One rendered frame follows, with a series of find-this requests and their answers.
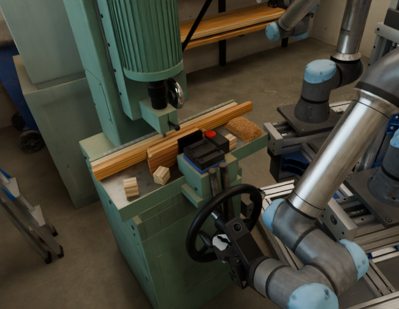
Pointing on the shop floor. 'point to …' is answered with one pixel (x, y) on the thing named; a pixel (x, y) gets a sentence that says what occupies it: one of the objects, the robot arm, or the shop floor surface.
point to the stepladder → (37, 215)
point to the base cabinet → (170, 260)
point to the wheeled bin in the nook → (15, 88)
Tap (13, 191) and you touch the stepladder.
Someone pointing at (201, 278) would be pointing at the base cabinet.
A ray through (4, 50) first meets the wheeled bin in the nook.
